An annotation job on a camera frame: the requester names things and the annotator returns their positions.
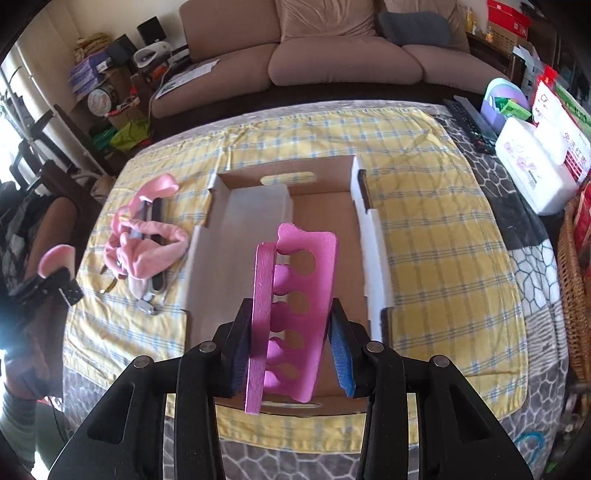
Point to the pink foam toe separator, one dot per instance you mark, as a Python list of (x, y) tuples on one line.
[(291, 299)]

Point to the pink powder puff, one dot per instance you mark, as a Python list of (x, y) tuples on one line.
[(58, 257)]

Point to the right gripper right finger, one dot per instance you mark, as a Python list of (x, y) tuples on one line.
[(348, 342)]

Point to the black remote control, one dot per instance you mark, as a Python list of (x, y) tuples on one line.
[(481, 135)]

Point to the purple storage bin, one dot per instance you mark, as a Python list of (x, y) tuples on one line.
[(504, 100)]

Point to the brown sofa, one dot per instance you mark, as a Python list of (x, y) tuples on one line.
[(265, 44)]

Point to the grey patterned blanket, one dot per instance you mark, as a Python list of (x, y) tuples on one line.
[(531, 230)]

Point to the wicker basket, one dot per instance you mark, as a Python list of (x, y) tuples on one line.
[(573, 297)]

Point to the cardboard box with foam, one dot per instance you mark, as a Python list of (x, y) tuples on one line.
[(246, 206)]

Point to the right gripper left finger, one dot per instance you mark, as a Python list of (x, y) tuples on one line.
[(233, 342)]

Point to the white wet wipes pack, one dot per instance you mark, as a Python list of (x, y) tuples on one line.
[(546, 186)]

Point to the yellow plaid cloth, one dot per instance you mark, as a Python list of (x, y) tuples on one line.
[(453, 282)]

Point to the pink fleece headband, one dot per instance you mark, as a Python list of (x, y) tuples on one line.
[(126, 251)]

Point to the grey cushion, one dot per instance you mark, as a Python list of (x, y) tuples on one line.
[(415, 28)]

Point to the paper on sofa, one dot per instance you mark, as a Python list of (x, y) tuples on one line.
[(183, 78)]

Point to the red box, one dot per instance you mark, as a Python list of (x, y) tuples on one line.
[(508, 18)]

